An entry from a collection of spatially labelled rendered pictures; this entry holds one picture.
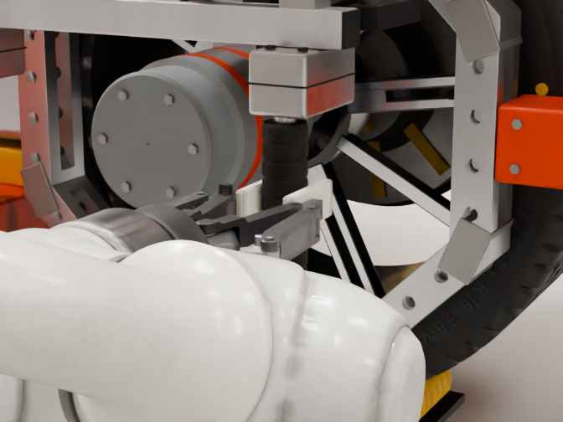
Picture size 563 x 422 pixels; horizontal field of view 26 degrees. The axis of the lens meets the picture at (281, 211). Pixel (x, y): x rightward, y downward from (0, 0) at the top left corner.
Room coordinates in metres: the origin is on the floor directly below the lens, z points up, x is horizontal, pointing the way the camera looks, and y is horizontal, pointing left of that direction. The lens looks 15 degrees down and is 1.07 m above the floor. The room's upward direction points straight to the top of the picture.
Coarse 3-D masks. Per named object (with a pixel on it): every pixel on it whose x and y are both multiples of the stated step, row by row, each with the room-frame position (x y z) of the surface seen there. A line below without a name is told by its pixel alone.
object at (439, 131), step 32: (352, 0) 1.48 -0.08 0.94; (384, 32) 1.41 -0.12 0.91; (416, 32) 1.44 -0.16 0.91; (448, 32) 1.42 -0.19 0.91; (384, 64) 1.41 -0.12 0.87; (416, 64) 1.41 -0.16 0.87; (448, 64) 1.42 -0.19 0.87; (384, 128) 1.41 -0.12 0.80; (448, 128) 1.42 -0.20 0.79; (352, 160) 1.47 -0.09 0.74; (416, 160) 1.43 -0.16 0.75; (448, 160) 1.41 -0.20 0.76; (352, 192) 1.47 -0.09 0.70
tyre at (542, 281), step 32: (544, 0) 1.12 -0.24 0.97; (544, 32) 1.12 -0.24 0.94; (544, 64) 1.12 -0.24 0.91; (544, 192) 1.12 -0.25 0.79; (512, 224) 1.13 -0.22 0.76; (544, 224) 1.12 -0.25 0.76; (512, 256) 1.13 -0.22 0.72; (544, 256) 1.12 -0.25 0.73; (480, 288) 1.14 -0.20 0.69; (512, 288) 1.13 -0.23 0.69; (544, 288) 1.19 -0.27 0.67; (448, 320) 1.16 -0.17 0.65; (480, 320) 1.15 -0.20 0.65; (512, 320) 1.15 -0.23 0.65; (448, 352) 1.16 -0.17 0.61
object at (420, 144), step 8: (408, 128) 1.44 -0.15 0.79; (416, 128) 1.43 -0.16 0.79; (408, 136) 1.44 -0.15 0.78; (416, 136) 1.43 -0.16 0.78; (424, 136) 1.43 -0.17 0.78; (376, 144) 1.45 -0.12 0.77; (416, 144) 1.43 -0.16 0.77; (424, 144) 1.43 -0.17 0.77; (424, 152) 1.43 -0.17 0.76; (432, 152) 1.42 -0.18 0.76; (432, 160) 1.42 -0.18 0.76; (440, 160) 1.42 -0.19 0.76; (440, 168) 1.42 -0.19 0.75; (376, 184) 1.45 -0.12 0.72; (384, 184) 1.45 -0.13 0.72; (376, 192) 1.45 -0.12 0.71; (384, 192) 1.45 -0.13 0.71
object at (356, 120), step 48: (96, 48) 1.38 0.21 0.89; (144, 48) 1.46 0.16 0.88; (192, 48) 1.33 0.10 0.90; (96, 96) 1.38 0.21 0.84; (384, 96) 1.22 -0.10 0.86; (432, 96) 1.20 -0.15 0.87; (336, 144) 1.25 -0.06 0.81; (336, 192) 1.25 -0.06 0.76; (432, 192) 1.21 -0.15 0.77; (336, 240) 1.25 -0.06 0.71; (384, 288) 1.32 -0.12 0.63
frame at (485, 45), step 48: (432, 0) 1.09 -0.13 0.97; (480, 0) 1.06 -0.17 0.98; (48, 48) 1.30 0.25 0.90; (480, 48) 1.06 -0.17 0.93; (48, 96) 1.30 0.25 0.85; (480, 96) 1.06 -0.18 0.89; (48, 144) 1.30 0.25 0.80; (480, 144) 1.06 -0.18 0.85; (48, 192) 1.29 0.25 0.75; (96, 192) 1.34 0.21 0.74; (480, 192) 1.06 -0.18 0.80; (480, 240) 1.06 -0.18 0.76; (432, 288) 1.08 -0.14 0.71
